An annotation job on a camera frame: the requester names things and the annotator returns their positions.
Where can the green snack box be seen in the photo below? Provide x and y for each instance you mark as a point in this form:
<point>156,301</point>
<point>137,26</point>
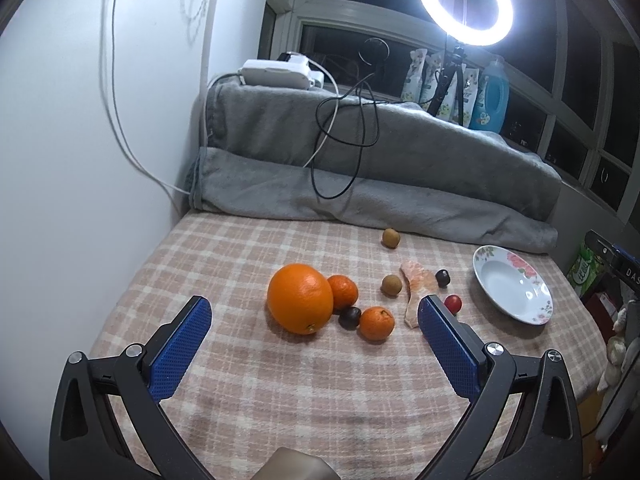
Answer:
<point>585,269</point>

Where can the red cherry tomato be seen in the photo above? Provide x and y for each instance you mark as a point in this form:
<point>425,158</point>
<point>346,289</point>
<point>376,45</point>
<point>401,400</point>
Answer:
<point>454,304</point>

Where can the black tripod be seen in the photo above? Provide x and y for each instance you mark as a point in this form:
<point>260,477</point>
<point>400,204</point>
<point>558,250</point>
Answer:
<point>452,70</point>

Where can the right gloved hand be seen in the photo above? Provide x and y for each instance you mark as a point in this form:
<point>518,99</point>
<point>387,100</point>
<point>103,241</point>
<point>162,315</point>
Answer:
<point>616,347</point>

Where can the mandarin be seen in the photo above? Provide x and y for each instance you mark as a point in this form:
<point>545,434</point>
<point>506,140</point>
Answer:
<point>345,292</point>
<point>376,324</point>

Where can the plaid pink tablecloth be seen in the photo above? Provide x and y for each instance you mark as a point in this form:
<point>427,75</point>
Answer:
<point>371,411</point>

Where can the floral white plate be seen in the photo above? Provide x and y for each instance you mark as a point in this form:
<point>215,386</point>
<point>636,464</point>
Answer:
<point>513,285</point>

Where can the dark plum near mandarins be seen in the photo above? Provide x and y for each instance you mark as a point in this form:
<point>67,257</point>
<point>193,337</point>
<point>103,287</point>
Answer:
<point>349,318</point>

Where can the ring light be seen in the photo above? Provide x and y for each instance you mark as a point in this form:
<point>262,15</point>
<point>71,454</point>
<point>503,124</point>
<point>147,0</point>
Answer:
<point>467,34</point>

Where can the large orange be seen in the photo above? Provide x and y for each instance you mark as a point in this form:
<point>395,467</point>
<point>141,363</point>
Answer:
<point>300,299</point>

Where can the white power adapter box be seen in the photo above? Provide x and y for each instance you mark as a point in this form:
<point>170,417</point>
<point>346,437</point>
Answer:
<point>289,70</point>

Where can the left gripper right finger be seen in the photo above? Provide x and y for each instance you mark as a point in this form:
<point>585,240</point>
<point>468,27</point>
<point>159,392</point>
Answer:
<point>543,440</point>

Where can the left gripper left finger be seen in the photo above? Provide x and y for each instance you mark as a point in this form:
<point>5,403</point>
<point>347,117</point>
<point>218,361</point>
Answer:
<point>86,441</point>

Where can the blue detergent bottle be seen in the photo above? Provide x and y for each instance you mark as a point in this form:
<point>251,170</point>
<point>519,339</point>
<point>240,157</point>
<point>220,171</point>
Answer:
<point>492,98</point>

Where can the white refill pouch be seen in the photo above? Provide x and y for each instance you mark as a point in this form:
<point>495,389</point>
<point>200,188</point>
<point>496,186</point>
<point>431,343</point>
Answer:
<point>411,89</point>
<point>465,96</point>

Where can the grey folded blanket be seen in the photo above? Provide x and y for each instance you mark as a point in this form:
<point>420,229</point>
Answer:
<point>294,155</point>

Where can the brown longan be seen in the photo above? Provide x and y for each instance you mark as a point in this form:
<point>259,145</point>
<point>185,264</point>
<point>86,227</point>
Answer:
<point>390,238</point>
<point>391,285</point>

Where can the dark plum near plate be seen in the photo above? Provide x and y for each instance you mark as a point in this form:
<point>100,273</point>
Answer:
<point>442,278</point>

